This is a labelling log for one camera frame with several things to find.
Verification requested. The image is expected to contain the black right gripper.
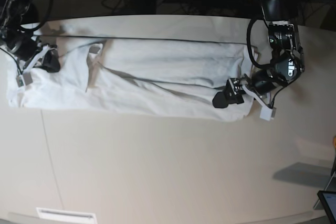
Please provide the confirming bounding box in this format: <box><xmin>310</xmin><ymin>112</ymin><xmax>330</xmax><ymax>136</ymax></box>
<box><xmin>4</xmin><ymin>34</ymin><xmax>60</xmax><ymax>73</ymax></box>

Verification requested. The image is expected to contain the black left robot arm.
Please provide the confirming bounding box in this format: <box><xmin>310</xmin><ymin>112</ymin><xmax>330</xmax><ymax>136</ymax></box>
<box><xmin>212</xmin><ymin>0</ymin><xmax>305</xmax><ymax>109</ymax></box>

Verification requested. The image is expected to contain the tablet screen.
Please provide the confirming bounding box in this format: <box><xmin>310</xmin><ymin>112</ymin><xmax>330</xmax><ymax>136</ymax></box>
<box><xmin>317</xmin><ymin>190</ymin><xmax>335</xmax><ymax>224</ymax></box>

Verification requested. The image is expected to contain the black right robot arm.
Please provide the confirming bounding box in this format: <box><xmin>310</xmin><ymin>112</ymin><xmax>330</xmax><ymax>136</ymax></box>
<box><xmin>1</xmin><ymin>0</ymin><xmax>60</xmax><ymax>74</ymax></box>

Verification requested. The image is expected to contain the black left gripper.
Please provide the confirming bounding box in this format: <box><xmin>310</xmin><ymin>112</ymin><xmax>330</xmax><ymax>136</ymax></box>
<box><xmin>212</xmin><ymin>73</ymin><xmax>285</xmax><ymax>109</ymax></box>

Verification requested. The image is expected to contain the white T-shirt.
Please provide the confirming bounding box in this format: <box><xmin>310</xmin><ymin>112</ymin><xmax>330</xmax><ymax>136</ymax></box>
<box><xmin>6</xmin><ymin>23</ymin><xmax>260</xmax><ymax>122</ymax></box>

